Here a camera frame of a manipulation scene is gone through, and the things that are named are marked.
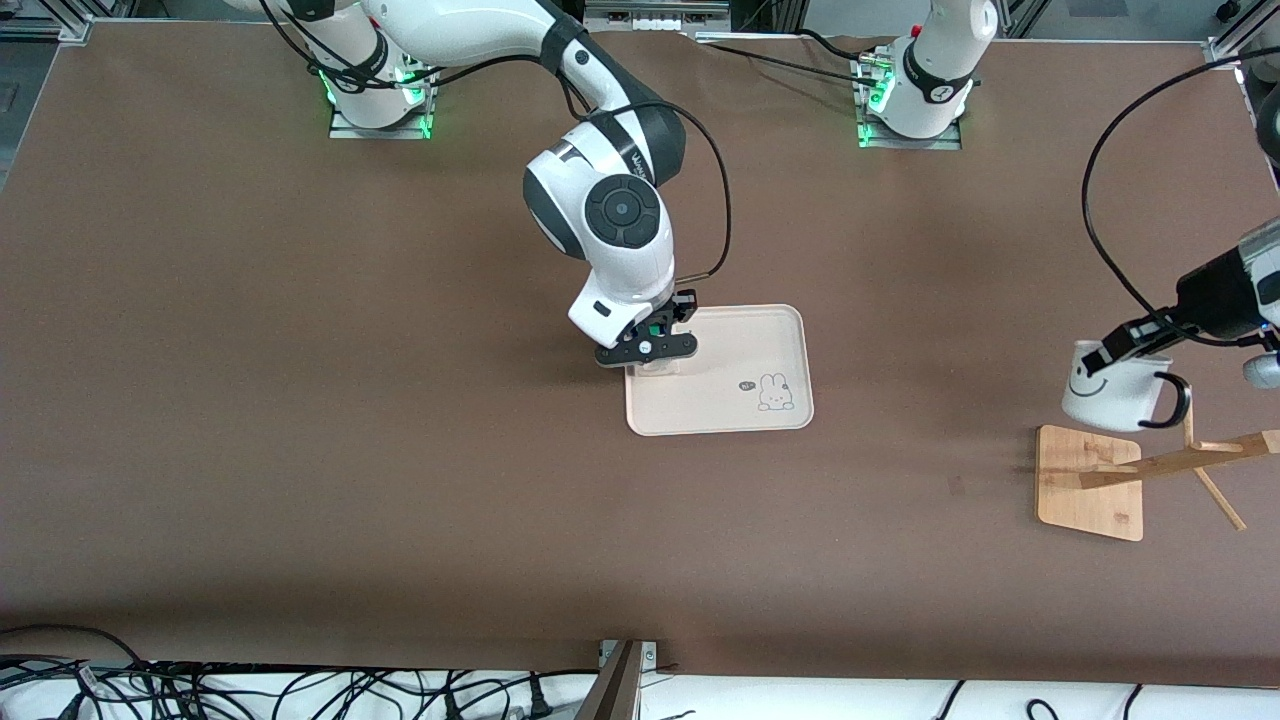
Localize white smiley mug black handle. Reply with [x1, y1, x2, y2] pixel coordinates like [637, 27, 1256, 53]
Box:
[1062, 340, 1193, 433]

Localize blue milk carton green cap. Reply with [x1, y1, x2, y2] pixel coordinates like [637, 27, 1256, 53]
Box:
[638, 318, 683, 377]

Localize beige rabbit print tray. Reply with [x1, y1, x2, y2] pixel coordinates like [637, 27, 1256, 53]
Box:
[624, 304, 815, 437]

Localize wooden mug stand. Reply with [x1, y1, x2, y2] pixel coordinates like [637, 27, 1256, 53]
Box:
[1036, 398, 1280, 542]

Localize grey power strip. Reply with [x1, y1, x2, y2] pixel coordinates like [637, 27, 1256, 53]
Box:
[584, 0, 733, 33]

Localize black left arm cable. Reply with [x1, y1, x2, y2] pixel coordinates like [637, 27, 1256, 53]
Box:
[1082, 45, 1280, 347]

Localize metal corner bracket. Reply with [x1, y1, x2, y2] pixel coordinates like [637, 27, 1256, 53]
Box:
[1204, 30, 1251, 72]

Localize black base power cable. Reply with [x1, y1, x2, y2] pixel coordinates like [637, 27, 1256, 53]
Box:
[698, 28, 886, 89]

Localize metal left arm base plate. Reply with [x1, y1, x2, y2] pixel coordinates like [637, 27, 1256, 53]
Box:
[852, 55, 964, 152]

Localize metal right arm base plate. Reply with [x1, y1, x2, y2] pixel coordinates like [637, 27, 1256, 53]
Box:
[328, 60, 435, 140]

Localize metal table edge bracket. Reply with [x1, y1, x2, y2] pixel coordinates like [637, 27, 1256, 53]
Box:
[598, 640, 659, 673]

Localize aluminium profile post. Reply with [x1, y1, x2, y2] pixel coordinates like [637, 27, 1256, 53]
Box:
[573, 640, 646, 720]

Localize black looped floor cable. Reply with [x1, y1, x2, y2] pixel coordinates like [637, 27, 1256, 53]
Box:
[0, 623, 153, 693]

